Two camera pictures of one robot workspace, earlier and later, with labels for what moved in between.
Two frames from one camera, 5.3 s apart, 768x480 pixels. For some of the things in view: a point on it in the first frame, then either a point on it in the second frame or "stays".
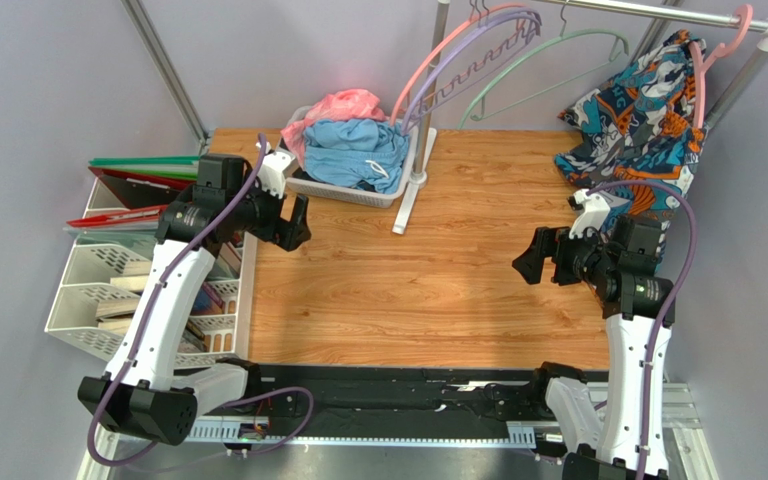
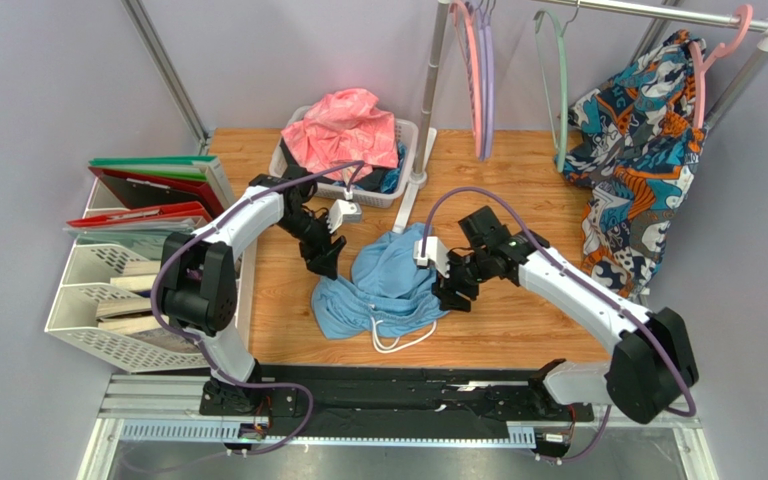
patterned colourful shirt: [639, 126] stays
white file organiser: [104, 282] stays
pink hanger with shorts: [719, 53] stays
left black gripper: [288, 235] -> [322, 257]
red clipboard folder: [149, 213] stays
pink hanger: [437, 47] -> [466, 31]
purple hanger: [520, 41] -> [486, 23]
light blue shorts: [369, 153] -> [388, 292]
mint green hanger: [560, 33] -> [551, 38]
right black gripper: [550, 254] -> [461, 274]
